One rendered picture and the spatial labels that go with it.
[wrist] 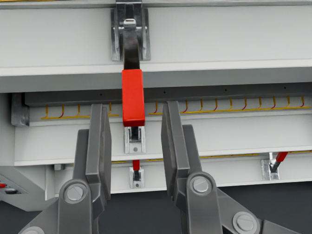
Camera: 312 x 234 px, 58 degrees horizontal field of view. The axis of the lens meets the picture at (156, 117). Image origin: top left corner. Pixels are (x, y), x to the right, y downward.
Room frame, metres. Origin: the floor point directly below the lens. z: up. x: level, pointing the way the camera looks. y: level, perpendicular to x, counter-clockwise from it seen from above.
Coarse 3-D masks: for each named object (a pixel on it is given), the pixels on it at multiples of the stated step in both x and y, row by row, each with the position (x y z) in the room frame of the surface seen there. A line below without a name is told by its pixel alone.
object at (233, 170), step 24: (48, 168) 0.13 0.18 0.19; (72, 168) 0.15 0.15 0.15; (120, 168) 0.16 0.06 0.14; (144, 168) 0.17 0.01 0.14; (216, 168) 0.18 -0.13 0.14; (240, 168) 0.19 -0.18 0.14; (264, 168) 0.19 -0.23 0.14; (288, 168) 0.20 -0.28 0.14; (48, 192) 0.09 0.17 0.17; (120, 192) 0.12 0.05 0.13
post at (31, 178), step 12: (0, 168) 0.09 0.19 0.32; (12, 168) 0.09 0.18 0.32; (24, 168) 0.10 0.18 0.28; (36, 168) 0.12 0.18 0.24; (12, 180) 0.09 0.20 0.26; (24, 180) 0.09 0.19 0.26; (36, 180) 0.10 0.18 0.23; (36, 192) 0.09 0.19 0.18; (12, 204) 0.08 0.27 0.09; (24, 204) 0.08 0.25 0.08; (36, 204) 0.09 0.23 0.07; (48, 204) 0.09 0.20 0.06
